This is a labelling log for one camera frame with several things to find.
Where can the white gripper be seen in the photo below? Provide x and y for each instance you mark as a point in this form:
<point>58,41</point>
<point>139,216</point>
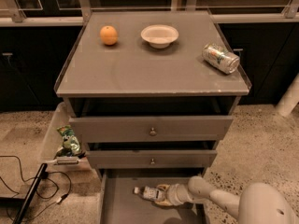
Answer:
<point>177,192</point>

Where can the clear plastic water bottle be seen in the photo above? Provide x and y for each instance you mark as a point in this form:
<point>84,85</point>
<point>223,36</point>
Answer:
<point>150,194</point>

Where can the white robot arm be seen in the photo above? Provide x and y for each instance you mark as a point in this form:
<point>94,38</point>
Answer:
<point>259,203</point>

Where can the grey bottom drawer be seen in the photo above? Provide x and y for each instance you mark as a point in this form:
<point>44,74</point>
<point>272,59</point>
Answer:
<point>119,204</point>

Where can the grey drawer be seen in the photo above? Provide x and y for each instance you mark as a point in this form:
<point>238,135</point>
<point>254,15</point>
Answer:
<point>119,204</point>
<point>133,159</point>
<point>150,129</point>

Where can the grey middle drawer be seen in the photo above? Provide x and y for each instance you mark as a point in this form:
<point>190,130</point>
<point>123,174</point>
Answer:
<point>133,159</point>

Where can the grey top drawer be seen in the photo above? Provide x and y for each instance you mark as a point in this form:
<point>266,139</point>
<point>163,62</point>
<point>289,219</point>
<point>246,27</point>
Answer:
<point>150,129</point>

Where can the grey drawer cabinet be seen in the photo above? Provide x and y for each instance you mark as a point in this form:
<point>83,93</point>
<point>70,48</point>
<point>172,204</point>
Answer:
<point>133,79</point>

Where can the green chip bag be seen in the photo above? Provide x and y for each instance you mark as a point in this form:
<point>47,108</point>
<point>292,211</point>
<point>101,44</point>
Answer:
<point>70,144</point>

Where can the clear plastic bin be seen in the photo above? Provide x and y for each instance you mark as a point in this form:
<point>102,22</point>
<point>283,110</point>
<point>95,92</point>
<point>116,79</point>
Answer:
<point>53,141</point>

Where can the black flat bar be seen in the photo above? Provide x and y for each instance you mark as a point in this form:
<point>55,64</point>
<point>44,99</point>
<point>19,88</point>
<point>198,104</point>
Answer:
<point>30,194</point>

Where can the green soda can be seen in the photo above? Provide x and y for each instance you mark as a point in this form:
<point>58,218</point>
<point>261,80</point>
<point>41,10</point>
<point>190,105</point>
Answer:
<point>220,58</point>

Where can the white bowl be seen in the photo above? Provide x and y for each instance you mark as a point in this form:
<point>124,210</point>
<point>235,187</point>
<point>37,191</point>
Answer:
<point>159,36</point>

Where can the orange fruit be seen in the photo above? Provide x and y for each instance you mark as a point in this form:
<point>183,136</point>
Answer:
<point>109,35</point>

